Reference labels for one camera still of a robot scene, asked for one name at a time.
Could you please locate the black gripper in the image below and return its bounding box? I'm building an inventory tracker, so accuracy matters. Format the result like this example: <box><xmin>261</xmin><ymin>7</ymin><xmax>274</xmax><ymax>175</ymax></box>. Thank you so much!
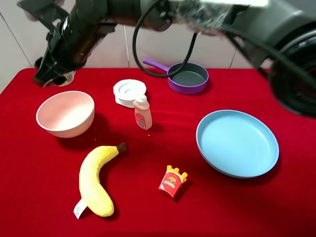
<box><xmin>17</xmin><ymin>0</ymin><xmax>116</xmax><ymax>88</ymax></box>

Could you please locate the green gold tin can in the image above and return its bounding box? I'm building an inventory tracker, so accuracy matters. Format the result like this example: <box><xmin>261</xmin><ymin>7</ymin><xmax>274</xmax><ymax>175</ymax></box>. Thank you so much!
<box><xmin>55</xmin><ymin>71</ymin><xmax>76</xmax><ymax>87</ymax></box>

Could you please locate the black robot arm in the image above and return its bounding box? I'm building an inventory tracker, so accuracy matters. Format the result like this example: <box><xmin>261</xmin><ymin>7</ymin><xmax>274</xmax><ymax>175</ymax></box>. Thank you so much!
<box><xmin>17</xmin><ymin>0</ymin><xmax>316</xmax><ymax>118</ymax></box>

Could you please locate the pink plastic bowl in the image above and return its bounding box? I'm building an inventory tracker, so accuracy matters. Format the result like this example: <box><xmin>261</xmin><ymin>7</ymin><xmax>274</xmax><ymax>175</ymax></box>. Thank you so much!
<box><xmin>36</xmin><ymin>91</ymin><xmax>95</xmax><ymax>138</ymax></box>

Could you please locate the white round plastic lid stack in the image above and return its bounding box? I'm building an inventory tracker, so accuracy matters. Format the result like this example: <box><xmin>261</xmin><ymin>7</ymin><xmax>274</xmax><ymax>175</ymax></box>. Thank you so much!
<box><xmin>113</xmin><ymin>79</ymin><xmax>147</xmax><ymax>108</ymax></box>

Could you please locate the peach lotion bottle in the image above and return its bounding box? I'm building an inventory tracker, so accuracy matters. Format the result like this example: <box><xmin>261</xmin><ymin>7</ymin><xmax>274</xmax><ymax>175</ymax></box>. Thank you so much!
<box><xmin>133</xmin><ymin>95</ymin><xmax>153</xmax><ymax>130</ymax></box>

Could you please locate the red tablecloth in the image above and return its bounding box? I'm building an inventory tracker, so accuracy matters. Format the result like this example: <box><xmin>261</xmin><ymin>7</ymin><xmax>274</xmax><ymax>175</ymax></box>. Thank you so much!
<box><xmin>0</xmin><ymin>68</ymin><xmax>316</xmax><ymax>237</ymax></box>

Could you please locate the yellow plush banana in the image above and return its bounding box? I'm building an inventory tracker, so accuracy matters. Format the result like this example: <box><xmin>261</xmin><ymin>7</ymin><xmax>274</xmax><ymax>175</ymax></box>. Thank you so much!
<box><xmin>73</xmin><ymin>143</ymin><xmax>126</xmax><ymax>218</ymax></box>

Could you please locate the purple toy frying pan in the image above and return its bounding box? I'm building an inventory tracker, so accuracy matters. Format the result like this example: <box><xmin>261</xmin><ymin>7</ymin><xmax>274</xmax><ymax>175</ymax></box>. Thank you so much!
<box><xmin>143</xmin><ymin>58</ymin><xmax>209</xmax><ymax>95</ymax></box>

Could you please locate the red toy fries box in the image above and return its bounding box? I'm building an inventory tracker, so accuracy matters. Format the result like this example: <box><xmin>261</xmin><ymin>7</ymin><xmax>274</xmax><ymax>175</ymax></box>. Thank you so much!
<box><xmin>158</xmin><ymin>165</ymin><xmax>188</xmax><ymax>199</ymax></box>

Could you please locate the blue plastic plate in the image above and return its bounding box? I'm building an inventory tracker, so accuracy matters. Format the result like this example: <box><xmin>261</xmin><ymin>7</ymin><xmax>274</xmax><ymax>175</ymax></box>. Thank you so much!
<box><xmin>196</xmin><ymin>110</ymin><xmax>279</xmax><ymax>179</ymax></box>

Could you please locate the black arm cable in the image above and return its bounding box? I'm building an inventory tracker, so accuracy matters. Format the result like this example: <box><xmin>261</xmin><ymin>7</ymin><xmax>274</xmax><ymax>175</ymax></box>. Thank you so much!
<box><xmin>132</xmin><ymin>0</ymin><xmax>198</xmax><ymax>79</ymax></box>

